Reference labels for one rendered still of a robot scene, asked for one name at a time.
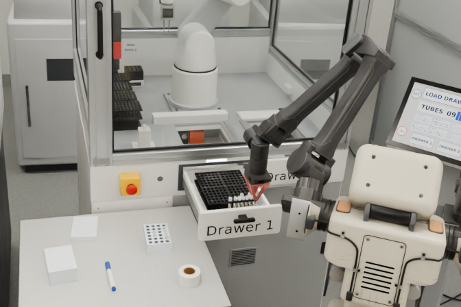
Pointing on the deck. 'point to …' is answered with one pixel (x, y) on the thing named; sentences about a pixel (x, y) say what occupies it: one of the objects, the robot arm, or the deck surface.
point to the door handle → (99, 29)
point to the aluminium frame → (99, 116)
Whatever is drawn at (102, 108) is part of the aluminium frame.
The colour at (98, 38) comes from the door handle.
